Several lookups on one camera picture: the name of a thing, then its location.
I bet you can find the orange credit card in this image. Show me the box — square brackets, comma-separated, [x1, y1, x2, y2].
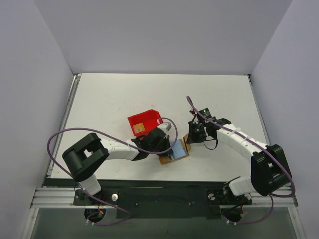
[133, 123, 145, 134]
[182, 134, 191, 153]
[161, 155, 174, 163]

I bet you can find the red plastic bin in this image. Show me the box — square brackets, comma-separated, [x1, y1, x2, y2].
[127, 109, 163, 137]

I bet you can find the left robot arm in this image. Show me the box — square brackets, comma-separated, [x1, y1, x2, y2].
[62, 123, 173, 205]

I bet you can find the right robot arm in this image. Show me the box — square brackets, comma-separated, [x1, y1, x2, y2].
[187, 108, 292, 204]

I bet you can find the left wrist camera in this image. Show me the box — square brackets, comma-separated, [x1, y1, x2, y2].
[157, 122, 172, 134]

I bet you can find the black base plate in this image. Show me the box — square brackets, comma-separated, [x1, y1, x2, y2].
[73, 180, 252, 219]

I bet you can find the aluminium frame rail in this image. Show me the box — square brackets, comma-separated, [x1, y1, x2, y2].
[31, 187, 298, 208]

